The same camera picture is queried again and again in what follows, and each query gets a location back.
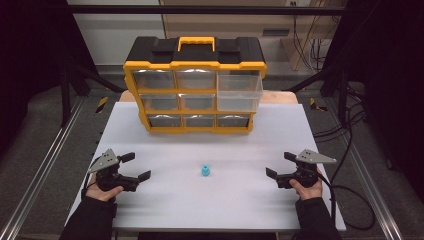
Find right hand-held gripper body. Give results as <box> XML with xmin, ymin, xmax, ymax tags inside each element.
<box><xmin>275</xmin><ymin>149</ymin><xmax>338</xmax><ymax>190</ymax></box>

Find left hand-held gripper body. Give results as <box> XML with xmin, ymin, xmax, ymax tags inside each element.
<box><xmin>87</xmin><ymin>148</ymin><xmax>140</xmax><ymax>193</ymax></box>

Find clear plastic drawer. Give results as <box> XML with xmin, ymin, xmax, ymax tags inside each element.
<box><xmin>216</xmin><ymin>74</ymin><xmax>264</xmax><ymax>113</ymax></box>

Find person's right hand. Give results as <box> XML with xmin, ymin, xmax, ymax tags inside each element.
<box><xmin>288</xmin><ymin>168</ymin><xmax>324</xmax><ymax>202</ymax></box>

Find person's left hand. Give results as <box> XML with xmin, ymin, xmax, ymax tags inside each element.
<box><xmin>85</xmin><ymin>172</ymin><xmax>125</xmax><ymax>203</ymax></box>

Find yellow black hazard tape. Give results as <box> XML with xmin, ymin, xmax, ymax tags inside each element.
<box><xmin>95</xmin><ymin>96</ymin><xmax>110</xmax><ymax>114</ymax></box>
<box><xmin>309</xmin><ymin>97</ymin><xmax>328</xmax><ymax>112</ymax></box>

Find white foam mat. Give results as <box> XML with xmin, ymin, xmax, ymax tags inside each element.
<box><xmin>65</xmin><ymin>101</ymin><xmax>348</xmax><ymax>233</ymax></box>

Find black metal stand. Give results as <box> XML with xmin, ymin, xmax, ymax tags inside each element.
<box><xmin>59</xmin><ymin>56</ymin><xmax>126</xmax><ymax>128</ymax></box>
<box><xmin>285</xmin><ymin>61</ymin><xmax>353</xmax><ymax>128</ymax></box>

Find set of clear organizer drawers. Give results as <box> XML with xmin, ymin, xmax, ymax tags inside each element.
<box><xmin>132</xmin><ymin>68</ymin><xmax>251</xmax><ymax>128</ymax></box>

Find black curtain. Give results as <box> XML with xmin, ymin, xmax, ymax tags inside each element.
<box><xmin>321</xmin><ymin>0</ymin><xmax>424</xmax><ymax>193</ymax></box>
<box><xmin>0</xmin><ymin>0</ymin><xmax>99</xmax><ymax>158</ymax></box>

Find yellow black organizer cabinet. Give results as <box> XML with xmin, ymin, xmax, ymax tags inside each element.
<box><xmin>122</xmin><ymin>35</ymin><xmax>268</xmax><ymax>135</ymax></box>

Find black horizontal bar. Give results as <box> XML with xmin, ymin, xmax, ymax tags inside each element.
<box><xmin>65</xmin><ymin>4</ymin><xmax>349</xmax><ymax>15</ymax></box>

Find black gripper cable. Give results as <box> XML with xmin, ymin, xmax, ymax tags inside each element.
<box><xmin>311</xmin><ymin>168</ymin><xmax>377</xmax><ymax>232</ymax></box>

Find black floor cables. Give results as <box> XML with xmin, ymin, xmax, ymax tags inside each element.
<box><xmin>312</xmin><ymin>81</ymin><xmax>369</xmax><ymax>145</ymax></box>

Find aluminium rail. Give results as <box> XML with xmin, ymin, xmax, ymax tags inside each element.
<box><xmin>321</xmin><ymin>98</ymin><xmax>406</xmax><ymax>240</ymax></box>
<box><xmin>0</xmin><ymin>95</ymin><xmax>85</xmax><ymax>240</ymax></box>

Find bundle of hanging black cables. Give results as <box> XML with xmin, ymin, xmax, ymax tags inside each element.
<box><xmin>291</xmin><ymin>0</ymin><xmax>334</xmax><ymax>73</ymax></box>

